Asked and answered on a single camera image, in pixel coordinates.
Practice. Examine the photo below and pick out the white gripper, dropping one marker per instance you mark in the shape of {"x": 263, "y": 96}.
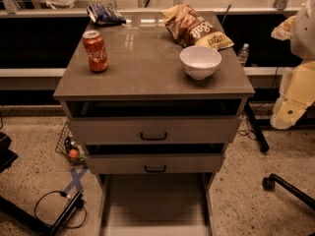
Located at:
{"x": 304, "y": 35}

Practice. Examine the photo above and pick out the red coke can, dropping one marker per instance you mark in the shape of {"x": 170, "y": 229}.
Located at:
{"x": 95, "y": 49}

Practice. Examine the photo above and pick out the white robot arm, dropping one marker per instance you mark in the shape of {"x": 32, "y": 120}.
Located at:
{"x": 302, "y": 42}

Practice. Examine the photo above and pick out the top grey drawer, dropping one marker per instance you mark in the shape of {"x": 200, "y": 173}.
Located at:
{"x": 139, "y": 131}

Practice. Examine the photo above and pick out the grey drawer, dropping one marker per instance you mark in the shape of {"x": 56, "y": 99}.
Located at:
{"x": 154, "y": 163}
{"x": 139, "y": 131}

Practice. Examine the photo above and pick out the grey drawer cabinet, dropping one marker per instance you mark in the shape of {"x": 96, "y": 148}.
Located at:
{"x": 145, "y": 80}

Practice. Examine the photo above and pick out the middle grey drawer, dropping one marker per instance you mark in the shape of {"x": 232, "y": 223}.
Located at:
{"x": 154, "y": 163}

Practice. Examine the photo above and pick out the open bottom drawer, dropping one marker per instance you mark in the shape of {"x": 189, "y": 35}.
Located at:
{"x": 156, "y": 205}

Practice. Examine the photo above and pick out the clear water bottle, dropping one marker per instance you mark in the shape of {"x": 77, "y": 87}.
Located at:
{"x": 243, "y": 54}

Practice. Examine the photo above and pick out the black table leg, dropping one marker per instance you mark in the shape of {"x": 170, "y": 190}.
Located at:
{"x": 264, "y": 147}

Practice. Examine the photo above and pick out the white bowl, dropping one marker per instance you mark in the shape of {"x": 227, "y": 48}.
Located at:
{"x": 199, "y": 62}

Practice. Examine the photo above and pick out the brown chip bag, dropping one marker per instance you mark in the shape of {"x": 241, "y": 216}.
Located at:
{"x": 188, "y": 28}

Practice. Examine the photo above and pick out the black chair leg with caster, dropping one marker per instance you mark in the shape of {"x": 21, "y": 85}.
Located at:
{"x": 269, "y": 183}

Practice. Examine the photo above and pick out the blue chip bag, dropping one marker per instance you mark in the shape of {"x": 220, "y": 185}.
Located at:
{"x": 104, "y": 15}

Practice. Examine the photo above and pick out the wire basket with items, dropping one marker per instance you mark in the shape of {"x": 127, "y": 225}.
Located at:
{"x": 69, "y": 148}

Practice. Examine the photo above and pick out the black stand base with cable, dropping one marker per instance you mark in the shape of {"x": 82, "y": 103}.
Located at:
{"x": 53, "y": 212}

